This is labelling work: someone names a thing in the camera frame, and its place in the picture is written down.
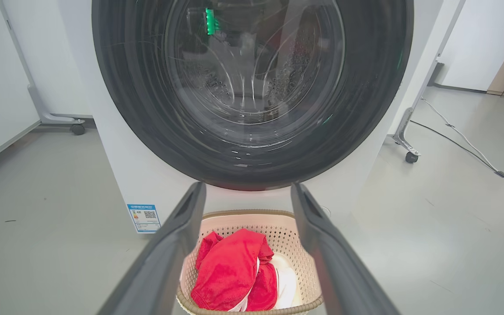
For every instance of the white front-load washing machine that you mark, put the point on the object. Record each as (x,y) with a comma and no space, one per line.
(116,175)

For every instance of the white mesh garment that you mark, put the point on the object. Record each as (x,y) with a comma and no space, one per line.
(287,280)

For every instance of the blue energy label sticker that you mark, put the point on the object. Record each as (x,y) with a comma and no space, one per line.
(144,218)

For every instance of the white wheeled partition panel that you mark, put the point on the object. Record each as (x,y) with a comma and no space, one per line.
(411,157)
(50,65)

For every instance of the cream perforated laundry basket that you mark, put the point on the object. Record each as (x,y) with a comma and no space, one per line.
(278,236)

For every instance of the red basketball jersey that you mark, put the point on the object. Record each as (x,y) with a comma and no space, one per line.
(230,271)

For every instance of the dark round glass washer door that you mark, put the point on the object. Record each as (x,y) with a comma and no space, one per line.
(147,109)

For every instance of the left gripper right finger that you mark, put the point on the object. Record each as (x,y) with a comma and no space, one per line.
(344,284)

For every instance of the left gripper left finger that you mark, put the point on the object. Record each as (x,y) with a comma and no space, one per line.
(160,271)

